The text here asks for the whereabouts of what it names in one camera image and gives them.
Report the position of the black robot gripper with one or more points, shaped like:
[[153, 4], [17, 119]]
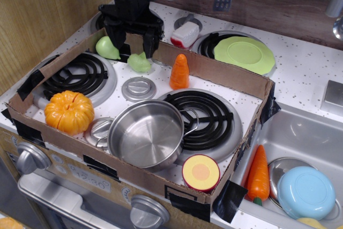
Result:
[[129, 10]]

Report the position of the light green toy broccoli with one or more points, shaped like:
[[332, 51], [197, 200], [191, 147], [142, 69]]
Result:
[[139, 62]]

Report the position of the stainless steel pot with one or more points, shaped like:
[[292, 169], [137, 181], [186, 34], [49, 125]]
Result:
[[150, 134]]

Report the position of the light green toy pear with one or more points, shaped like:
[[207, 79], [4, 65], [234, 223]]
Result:
[[106, 49]]

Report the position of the red white toy food piece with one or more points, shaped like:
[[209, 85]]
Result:
[[185, 35]]

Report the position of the silver centre stove knob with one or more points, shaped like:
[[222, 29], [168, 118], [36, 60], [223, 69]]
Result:
[[138, 89]]

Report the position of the silver stove knob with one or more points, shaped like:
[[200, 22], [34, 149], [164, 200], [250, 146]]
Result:
[[138, 89], [189, 18], [97, 132]]

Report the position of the silver rear stove knob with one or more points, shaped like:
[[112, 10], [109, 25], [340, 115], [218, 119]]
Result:
[[189, 18]]

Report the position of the orange toy carrot piece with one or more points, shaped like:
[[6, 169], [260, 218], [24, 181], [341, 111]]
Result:
[[179, 77]]

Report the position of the front left black burner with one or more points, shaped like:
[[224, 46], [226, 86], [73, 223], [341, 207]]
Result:
[[86, 74]]

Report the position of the rear right black burner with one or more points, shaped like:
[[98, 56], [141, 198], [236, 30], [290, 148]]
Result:
[[210, 42]]

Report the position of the orange toy pumpkin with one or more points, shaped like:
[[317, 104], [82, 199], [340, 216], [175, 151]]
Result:
[[69, 112]]

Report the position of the silver front stove knob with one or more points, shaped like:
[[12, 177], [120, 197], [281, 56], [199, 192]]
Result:
[[97, 132]]

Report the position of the light green plastic plate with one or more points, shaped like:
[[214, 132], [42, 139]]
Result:
[[246, 53]]

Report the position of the front right black burner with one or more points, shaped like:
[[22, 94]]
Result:
[[208, 120]]

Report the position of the brown cardboard fence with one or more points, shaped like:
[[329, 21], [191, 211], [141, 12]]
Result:
[[231, 77]]

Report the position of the halved toy peach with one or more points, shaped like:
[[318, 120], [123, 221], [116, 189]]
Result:
[[201, 173]]

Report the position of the left silver oven knob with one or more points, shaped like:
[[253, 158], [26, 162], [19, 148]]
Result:
[[31, 158]]

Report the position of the silver oven knob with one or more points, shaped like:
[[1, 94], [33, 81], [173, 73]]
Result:
[[147, 213], [31, 158]]

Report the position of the right silver oven knob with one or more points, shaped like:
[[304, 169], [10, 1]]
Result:
[[147, 213]]

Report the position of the silver sink basin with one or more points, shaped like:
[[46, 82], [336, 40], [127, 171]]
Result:
[[293, 133]]

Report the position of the orange toy carrot in sink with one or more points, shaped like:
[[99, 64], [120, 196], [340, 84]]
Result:
[[258, 180]]

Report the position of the steel lid in sink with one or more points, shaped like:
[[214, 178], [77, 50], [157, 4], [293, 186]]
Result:
[[278, 168]]

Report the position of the silver faucet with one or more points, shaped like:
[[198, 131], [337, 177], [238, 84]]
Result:
[[334, 10]]

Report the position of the silver faucet base block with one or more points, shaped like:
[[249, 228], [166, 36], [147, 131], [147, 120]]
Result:
[[332, 98]]

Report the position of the orange object bottom left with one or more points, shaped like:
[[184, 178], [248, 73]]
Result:
[[9, 223]]

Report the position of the light blue plastic bowl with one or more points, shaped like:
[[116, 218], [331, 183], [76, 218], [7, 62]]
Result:
[[305, 192]]

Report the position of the yellow toy in sink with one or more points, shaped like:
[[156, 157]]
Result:
[[311, 222]]

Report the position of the silver oven door handle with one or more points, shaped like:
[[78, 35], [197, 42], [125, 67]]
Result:
[[64, 204]]

